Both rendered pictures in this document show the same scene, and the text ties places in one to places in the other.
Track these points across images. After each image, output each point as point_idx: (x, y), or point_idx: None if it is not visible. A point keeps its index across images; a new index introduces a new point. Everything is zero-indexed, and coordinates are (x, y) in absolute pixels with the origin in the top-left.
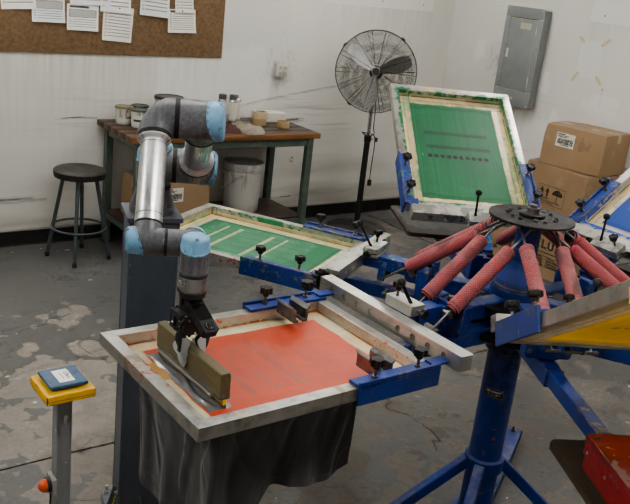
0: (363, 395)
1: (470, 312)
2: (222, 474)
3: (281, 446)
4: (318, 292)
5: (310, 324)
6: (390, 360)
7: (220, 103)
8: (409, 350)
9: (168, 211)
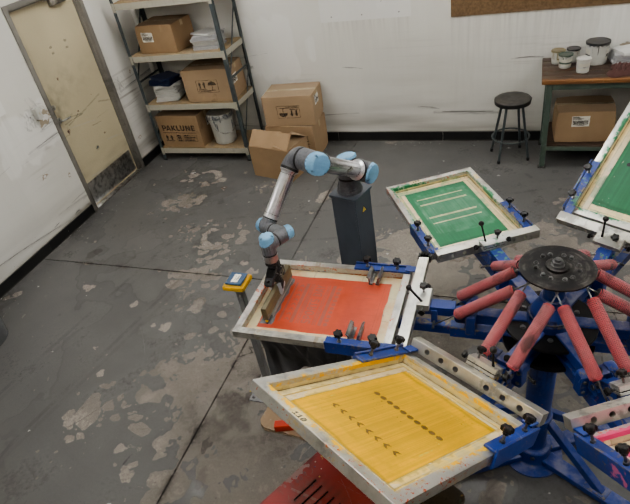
0: (327, 348)
1: (472, 321)
2: (269, 352)
3: (302, 351)
4: (408, 267)
5: (385, 287)
6: (357, 335)
7: (316, 155)
8: (394, 331)
9: (351, 194)
